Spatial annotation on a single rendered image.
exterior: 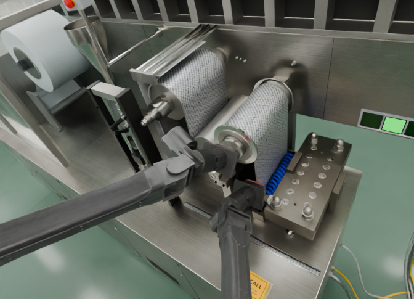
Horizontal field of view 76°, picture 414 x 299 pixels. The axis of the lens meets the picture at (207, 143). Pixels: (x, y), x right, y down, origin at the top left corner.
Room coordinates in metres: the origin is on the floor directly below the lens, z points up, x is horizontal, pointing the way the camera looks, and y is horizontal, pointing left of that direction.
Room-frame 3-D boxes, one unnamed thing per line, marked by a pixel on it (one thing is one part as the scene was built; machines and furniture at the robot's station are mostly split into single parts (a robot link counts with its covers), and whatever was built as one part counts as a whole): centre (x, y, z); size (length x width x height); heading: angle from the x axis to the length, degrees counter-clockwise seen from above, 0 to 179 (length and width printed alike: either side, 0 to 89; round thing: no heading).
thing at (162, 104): (0.73, 0.11, 1.33); 0.06 x 0.06 x 0.06; 45
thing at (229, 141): (0.55, -0.07, 1.25); 0.07 x 0.02 x 0.07; 45
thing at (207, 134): (0.74, -0.09, 1.17); 0.26 x 0.12 x 0.12; 135
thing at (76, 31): (1.15, 0.35, 1.50); 0.14 x 0.14 x 0.06
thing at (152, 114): (0.68, 0.15, 1.33); 0.06 x 0.03 x 0.03; 135
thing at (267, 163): (0.61, -0.21, 1.10); 0.23 x 0.01 x 0.18; 135
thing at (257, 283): (0.29, -0.03, 0.91); 0.07 x 0.07 x 0.02; 45
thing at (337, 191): (0.50, -0.40, 0.96); 0.10 x 0.03 x 0.11; 135
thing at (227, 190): (0.56, -0.03, 1.05); 0.06 x 0.05 x 0.31; 135
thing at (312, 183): (0.55, -0.32, 1.00); 0.40 x 0.16 x 0.06; 135
